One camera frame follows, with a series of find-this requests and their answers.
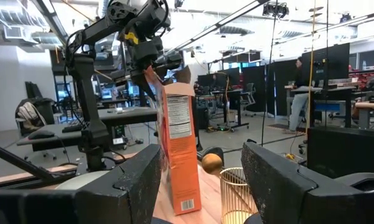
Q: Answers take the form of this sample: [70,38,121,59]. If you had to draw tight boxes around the black aluminium station frame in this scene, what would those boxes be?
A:
[0,139,91,190]

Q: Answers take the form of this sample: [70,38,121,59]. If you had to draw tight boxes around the black computer mouse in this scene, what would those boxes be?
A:
[27,129,56,140]

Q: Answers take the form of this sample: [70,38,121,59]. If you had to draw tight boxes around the black partition panels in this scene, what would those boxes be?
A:
[242,42,351,116]

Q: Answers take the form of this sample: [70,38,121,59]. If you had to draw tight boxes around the round tan ball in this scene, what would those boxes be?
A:
[201,152,224,176]

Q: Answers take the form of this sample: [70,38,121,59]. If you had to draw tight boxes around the grey standing desk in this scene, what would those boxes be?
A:
[284,83,358,129]

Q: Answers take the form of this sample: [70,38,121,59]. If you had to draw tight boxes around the light wooden table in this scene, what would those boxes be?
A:
[353,101,374,130]

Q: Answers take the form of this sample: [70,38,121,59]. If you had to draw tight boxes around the orange pumpkin cereal box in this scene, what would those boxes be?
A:
[144,65,203,216]

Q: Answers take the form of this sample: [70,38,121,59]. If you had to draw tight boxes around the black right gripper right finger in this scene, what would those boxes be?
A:
[240,142,374,224]

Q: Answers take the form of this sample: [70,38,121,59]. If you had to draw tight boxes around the person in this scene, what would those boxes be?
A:
[286,56,312,134]

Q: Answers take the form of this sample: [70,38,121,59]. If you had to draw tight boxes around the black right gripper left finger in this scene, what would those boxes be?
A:
[0,143,163,224]

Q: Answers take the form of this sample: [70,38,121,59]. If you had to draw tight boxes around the gold wire basket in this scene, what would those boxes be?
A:
[219,167,259,224]

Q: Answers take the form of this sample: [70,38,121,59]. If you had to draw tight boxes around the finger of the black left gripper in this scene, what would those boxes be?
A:
[157,65,177,85]
[131,70,159,101]

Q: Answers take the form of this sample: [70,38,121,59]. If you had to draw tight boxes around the grey office chair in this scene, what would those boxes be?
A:
[240,82,257,118]

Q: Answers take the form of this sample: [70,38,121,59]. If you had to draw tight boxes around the chair with draped jacket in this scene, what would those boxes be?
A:
[14,97,56,135]

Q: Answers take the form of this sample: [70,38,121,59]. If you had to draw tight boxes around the black studio light stand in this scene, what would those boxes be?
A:
[260,1,290,147]

